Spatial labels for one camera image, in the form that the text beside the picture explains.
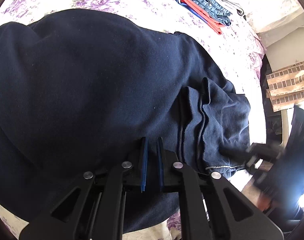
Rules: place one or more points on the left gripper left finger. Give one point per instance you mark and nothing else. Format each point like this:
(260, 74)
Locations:
(93, 206)

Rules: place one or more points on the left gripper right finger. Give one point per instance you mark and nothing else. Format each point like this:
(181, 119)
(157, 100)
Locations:
(210, 206)

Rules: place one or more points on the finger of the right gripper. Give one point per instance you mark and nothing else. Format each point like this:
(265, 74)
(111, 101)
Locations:
(235, 153)

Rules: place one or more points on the navy blue pants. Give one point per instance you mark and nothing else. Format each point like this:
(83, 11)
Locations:
(78, 90)

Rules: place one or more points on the beige checked curtain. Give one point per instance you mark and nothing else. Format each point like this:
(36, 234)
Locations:
(286, 86)

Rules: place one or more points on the purple floral bed sheet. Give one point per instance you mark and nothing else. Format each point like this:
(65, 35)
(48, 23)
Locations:
(237, 52)

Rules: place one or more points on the folded red garment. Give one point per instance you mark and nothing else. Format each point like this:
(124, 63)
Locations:
(202, 14)

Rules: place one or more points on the white lace headboard cover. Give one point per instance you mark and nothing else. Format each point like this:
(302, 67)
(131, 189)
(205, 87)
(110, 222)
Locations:
(265, 15)

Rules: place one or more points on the folded blue jeans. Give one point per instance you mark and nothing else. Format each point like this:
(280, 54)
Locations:
(216, 10)

